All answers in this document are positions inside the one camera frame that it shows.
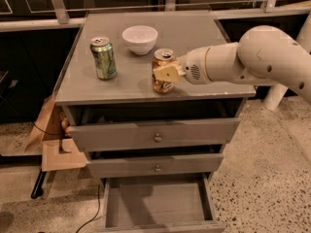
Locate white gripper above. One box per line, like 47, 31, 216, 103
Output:
153, 47, 211, 84

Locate orange soda can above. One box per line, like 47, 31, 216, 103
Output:
152, 48, 176, 94

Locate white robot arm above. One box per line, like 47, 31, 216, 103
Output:
153, 19, 311, 103

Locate grey drawer cabinet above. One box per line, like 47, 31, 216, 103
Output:
53, 11, 259, 233

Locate grey top drawer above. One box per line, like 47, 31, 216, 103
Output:
69, 117, 240, 151

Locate grey drawer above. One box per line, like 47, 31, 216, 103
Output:
101, 173, 225, 233
86, 153, 224, 178
69, 117, 240, 151

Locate green soda can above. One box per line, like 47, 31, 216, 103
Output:
89, 36, 117, 81

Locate grey middle drawer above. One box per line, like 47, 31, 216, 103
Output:
86, 153, 224, 178

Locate grey bottom drawer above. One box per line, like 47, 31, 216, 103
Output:
101, 173, 225, 233

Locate white ceramic bowl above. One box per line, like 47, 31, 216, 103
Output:
122, 25, 158, 55

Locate metal window railing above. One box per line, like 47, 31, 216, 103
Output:
0, 0, 311, 33

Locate black floor bar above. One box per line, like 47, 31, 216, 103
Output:
31, 170, 47, 199

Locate black cable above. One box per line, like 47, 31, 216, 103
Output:
75, 184, 102, 233

